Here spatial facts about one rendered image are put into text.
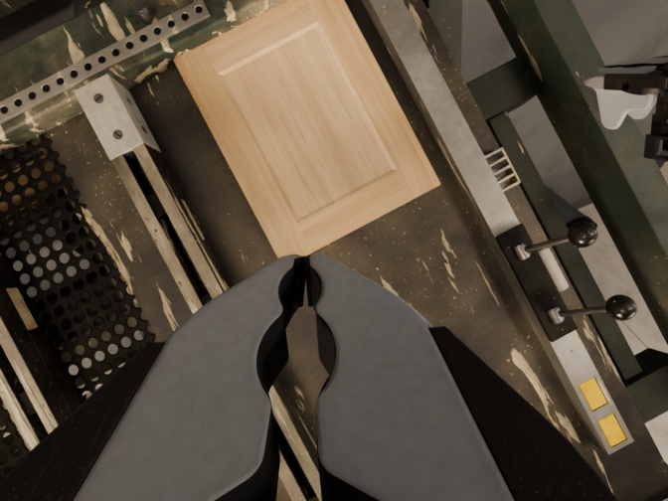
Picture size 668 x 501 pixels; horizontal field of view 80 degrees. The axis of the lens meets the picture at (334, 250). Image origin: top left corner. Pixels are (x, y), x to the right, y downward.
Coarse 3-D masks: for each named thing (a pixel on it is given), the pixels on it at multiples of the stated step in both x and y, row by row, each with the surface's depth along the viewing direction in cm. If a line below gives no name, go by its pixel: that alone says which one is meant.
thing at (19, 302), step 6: (6, 288) 68; (12, 288) 69; (12, 294) 68; (18, 294) 70; (12, 300) 68; (18, 300) 69; (18, 306) 68; (24, 306) 70; (24, 312) 69; (30, 312) 70; (24, 318) 68; (30, 318) 69; (30, 324) 69; (36, 324) 70; (30, 330) 69
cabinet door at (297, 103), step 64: (320, 0) 70; (192, 64) 69; (256, 64) 70; (320, 64) 70; (256, 128) 70; (320, 128) 70; (384, 128) 70; (256, 192) 70; (320, 192) 70; (384, 192) 70
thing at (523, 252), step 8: (576, 224) 58; (584, 224) 57; (568, 232) 59; (576, 232) 57; (584, 232) 57; (592, 232) 56; (552, 240) 62; (560, 240) 61; (568, 240) 60; (576, 240) 57; (584, 240) 57; (592, 240) 57; (520, 248) 66; (528, 248) 65; (536, 248) 64; (544, 248) 63; (520, 256) 66; (528, 256) 66
